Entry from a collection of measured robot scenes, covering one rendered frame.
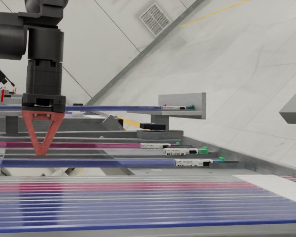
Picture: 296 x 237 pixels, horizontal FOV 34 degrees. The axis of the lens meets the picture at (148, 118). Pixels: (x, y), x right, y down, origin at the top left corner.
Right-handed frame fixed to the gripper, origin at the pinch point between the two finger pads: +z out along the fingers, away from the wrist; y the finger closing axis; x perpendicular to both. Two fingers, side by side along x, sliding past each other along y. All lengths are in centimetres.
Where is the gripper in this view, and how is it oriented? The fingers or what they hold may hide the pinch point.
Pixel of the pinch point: (40, 149)
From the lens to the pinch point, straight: 81.4
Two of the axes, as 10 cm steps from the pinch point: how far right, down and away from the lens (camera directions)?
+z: -0.6, 10.0, 0.5
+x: 9.6, 0.5, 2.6
